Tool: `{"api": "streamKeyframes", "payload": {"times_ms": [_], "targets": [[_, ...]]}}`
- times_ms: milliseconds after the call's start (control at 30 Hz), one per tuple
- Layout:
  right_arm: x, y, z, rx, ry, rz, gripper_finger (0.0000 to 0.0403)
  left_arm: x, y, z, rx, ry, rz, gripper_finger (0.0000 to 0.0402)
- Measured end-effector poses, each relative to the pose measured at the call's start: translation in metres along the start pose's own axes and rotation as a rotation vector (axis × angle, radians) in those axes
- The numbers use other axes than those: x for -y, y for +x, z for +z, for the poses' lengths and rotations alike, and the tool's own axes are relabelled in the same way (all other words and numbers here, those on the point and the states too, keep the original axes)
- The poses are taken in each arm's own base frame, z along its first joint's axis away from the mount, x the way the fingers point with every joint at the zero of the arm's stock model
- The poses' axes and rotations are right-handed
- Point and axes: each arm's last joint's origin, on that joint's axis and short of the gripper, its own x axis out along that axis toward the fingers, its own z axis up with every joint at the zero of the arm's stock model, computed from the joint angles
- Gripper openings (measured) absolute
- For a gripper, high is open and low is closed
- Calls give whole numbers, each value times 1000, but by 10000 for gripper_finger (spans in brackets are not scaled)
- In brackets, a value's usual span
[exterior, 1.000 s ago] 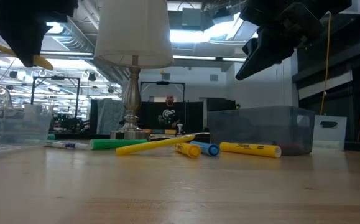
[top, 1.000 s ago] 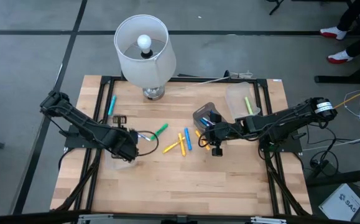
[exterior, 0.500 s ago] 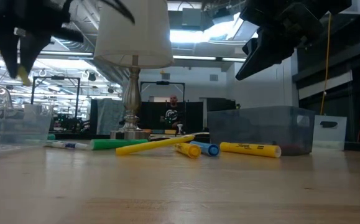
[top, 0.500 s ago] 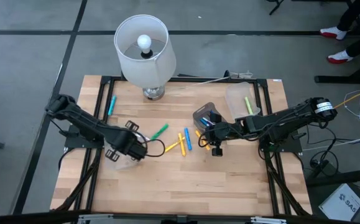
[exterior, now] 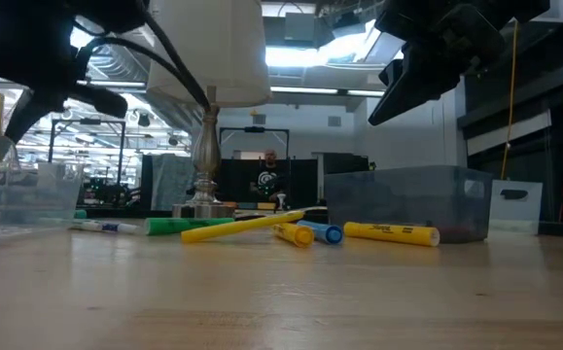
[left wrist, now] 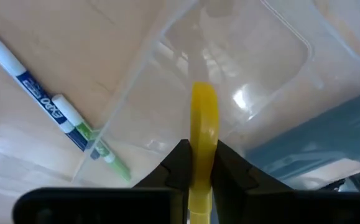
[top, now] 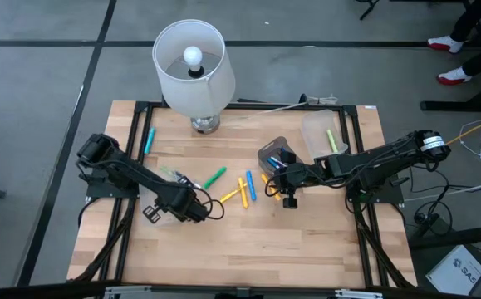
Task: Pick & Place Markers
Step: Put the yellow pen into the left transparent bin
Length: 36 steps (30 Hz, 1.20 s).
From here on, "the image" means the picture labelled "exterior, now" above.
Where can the long ceiling light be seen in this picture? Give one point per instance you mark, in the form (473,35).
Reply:
(310,90)

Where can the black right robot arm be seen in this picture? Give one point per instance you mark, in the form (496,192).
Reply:
(519,10)

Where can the black cabinet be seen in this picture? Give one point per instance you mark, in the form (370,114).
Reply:
(344,163)

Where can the clear plastic bin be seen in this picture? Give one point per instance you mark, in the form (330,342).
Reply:
(514,209)
(33,204)

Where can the green highlighter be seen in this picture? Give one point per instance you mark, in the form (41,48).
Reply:
(184,225)

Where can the small white pedestal object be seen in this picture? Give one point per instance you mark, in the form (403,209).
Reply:
(281,199)

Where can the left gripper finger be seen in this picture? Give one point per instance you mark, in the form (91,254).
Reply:
(33,114)

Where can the black rig frame with camera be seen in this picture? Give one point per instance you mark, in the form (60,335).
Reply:
(254,129)

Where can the plain yellow highlighter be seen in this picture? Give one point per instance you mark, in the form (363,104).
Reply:
(295,234)

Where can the white marker with green cap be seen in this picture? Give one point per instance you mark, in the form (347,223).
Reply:
(111,227)

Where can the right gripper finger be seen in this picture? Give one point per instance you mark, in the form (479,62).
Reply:
(390,73)
(422,82)

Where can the grey-blue curtain panel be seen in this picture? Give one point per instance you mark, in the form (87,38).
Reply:
(169,180)

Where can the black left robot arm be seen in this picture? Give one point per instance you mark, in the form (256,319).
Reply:
(111,12)

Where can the yellow highlighter with black print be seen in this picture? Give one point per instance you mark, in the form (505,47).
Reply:
(393,234)

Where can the person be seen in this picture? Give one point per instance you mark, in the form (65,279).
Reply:
(267,180)

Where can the blue highlighter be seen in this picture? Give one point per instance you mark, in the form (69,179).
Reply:
(329,233)

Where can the white shade silver table lamp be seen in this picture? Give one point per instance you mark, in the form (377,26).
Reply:
(208,48)

